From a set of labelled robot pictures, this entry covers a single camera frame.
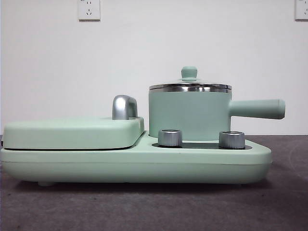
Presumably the green grill lid silver handle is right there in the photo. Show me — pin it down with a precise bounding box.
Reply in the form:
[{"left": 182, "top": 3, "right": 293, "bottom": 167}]
[{"left": 2, "top": 95, "right": 145, "bottom": 150}]

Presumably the silver control knob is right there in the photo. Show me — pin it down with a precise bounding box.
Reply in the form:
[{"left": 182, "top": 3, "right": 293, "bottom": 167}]
[
  {"left": 218, "top": 130, "right": 245, "bottom": 149},
  {"left": 158, "top": 129, "right": 183, "bottom": 147}
]

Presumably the white wall socket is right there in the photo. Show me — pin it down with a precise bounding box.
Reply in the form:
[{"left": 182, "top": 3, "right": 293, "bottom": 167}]
[
  {"left": 77, "top": 0, "right": 101, "bottom": 21},
  {"left": 295, "top": 0, "right": 308, "bottom": 21}
]

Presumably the green breakfast machine base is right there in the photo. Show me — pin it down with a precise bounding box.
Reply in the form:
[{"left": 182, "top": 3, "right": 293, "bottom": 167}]
[{"left": 0, "top": 129, "right": 272, "bottom": 187}]

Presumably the green pot with handle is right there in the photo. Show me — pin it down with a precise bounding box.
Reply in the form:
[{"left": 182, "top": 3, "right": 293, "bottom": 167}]
[{"left": 148, "top": 88, "right": 286, "bottom": 142}]

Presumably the glass pot lid green knob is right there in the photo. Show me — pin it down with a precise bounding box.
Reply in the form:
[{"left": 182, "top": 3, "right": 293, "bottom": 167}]
[{"left": 148, "top": 66, "right": 233, "bottom": 93}]

